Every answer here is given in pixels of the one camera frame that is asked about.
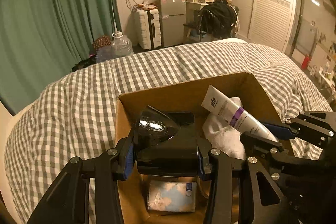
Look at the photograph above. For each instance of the white purple cream tube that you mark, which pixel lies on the white purple cream tube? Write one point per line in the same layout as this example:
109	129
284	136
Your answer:
219	104

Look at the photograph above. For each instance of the black dome-shaped device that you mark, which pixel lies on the black dome-shaped device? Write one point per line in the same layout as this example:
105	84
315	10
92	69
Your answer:
166	143

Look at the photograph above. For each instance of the grey white checkered duvet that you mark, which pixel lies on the grey white checkered duvet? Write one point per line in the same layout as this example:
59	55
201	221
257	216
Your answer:
76	115

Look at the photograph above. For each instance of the red fire extinguisher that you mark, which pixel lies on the red fire extinguisher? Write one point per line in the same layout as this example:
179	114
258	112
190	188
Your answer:
305	62

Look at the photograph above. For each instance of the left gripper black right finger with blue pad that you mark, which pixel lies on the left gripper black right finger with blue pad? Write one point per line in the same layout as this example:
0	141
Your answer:
241	191

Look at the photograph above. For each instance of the clear water jug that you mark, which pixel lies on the clear water jug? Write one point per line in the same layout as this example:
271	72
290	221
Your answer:
121	44

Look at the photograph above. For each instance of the chair with black clothes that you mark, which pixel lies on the chair with black clothes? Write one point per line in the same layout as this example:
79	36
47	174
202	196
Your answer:
214	29

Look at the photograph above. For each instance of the brown patterned bag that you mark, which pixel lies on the brown patterned bag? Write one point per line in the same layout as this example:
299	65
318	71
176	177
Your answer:
100	42

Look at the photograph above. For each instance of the white suitcase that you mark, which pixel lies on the white suitcase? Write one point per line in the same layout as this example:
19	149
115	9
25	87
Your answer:
147	26

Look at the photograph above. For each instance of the silver mini fridge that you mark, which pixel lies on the silver mini fridge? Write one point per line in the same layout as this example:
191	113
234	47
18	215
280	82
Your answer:
172	14

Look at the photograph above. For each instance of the green curtain left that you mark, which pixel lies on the green curtain left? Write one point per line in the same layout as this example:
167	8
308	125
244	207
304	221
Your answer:
42	40

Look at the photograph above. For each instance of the brown cardboard box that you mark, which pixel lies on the brown cardboard box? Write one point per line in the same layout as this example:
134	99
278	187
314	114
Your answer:
183	97

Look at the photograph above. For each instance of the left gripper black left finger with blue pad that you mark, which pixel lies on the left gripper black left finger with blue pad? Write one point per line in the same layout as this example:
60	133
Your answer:
67	198

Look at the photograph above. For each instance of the blue white tissue pack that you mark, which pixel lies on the blue white tissue pack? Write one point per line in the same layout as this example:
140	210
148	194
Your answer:
174	197

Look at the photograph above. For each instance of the white sock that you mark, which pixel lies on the white sock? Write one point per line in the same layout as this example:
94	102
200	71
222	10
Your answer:
223	136

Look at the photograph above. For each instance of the white dressing table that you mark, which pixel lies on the white dressing table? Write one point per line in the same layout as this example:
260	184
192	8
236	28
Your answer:
195	7

